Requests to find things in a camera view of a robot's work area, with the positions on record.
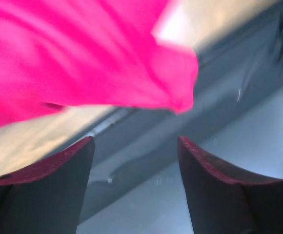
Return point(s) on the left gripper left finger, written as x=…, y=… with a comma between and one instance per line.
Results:
x=46, y=197

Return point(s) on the red t shirt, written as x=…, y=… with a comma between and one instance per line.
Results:
x=60, y=53

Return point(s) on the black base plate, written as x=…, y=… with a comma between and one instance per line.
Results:
x=238, y=115

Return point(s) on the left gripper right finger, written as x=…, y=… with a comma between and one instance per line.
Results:
x=223, y=198

